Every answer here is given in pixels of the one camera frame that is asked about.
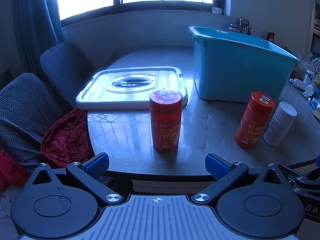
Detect orange vitamin bottle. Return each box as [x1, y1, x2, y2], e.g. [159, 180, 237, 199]
[149, 88, 183, 153]
[234, 91, 275, 149]

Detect red puffer jacket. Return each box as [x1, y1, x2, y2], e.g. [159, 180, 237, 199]
[40, 108, 94, 169]

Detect steel thermos flask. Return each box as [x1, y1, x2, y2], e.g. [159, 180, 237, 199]
[239, 19, 252, 35]

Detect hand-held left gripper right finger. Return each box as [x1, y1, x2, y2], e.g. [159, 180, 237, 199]
[191, 153, 292, 204]

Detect white blue-label bottle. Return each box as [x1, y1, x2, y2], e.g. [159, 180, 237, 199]
[304, 69, 315, 84]

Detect white pill bottle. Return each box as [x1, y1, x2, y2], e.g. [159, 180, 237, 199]
[263, 101, 297, 147]

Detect white plastic bin lid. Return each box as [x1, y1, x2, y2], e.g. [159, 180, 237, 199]
[75, 66, 188, 110]

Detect grey marble desktop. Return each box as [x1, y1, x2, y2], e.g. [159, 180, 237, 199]
[86, 45, 320, 182]

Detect blue-grey curtain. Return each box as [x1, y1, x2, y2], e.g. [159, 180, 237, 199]
[11, 0, 67, 78]

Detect red cloth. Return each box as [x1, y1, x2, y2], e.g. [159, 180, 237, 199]
[0, 150, 28, 190]

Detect smooth grey fabric chair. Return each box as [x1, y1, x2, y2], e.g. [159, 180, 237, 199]
[39, 41, 120, 110]

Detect grey quilted chair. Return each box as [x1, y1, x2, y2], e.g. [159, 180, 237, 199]
[0, 73, 75, 175]

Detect teal plastic storage bin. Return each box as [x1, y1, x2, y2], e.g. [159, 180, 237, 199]
[189, 26, 300, 103]

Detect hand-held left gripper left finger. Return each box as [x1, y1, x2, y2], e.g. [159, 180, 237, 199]
[24, 152, 125, 204]

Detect small slim white bottle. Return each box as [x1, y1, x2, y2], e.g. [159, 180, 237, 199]
[289, 78, 307, 90]

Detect white round jar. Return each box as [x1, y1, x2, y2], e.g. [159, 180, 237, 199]
[305, 83, 318, 97]

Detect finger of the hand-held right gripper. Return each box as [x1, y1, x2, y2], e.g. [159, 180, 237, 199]
[278, 155, 320, 193]

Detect clear plastic bags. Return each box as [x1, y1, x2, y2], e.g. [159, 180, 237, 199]
[297, 51, 320, 80]

